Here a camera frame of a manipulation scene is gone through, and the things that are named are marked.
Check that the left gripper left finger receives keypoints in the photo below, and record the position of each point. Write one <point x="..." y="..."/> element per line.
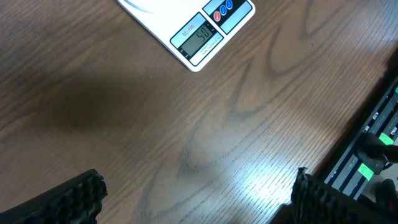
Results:
<point x="78" y="200"/>

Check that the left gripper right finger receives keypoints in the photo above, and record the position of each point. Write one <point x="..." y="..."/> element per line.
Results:
<point x="313" y="201"/>

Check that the white digital kitchen scale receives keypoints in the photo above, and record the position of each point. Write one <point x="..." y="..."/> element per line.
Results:
<point x="193" y="30"/>

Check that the black mounting rail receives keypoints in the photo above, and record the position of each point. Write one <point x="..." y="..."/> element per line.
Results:
<point x="364" y="163"/>

